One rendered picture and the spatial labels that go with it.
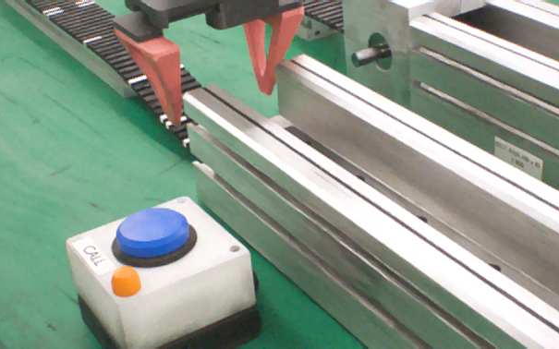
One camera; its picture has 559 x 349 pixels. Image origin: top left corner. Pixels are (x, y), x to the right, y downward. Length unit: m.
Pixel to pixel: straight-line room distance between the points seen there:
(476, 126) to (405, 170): 0.14
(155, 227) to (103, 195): 0.20
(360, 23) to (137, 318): 0.38
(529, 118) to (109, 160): 0.32
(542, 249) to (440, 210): 0.08
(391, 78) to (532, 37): 0.11
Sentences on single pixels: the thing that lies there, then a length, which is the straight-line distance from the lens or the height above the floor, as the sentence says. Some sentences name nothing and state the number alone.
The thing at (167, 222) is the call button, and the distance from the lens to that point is 0.56.
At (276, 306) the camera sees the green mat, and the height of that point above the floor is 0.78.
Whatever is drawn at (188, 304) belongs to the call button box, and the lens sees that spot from 0.54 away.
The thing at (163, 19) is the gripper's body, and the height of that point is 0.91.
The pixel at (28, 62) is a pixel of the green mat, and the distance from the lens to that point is 1.01.
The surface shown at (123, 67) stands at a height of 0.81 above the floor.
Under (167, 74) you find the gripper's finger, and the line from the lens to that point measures 0.70.
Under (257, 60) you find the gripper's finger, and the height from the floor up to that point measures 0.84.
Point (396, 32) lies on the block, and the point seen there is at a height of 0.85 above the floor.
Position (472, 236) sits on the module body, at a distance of 0.57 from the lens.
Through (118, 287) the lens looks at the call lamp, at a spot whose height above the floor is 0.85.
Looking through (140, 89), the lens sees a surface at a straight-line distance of 0.84.
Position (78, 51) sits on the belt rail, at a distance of 0.98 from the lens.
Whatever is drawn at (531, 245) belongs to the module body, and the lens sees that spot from 0.53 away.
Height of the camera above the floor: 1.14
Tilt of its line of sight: 29 degrees down
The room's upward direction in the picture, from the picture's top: 6 degrees counter-clockwise
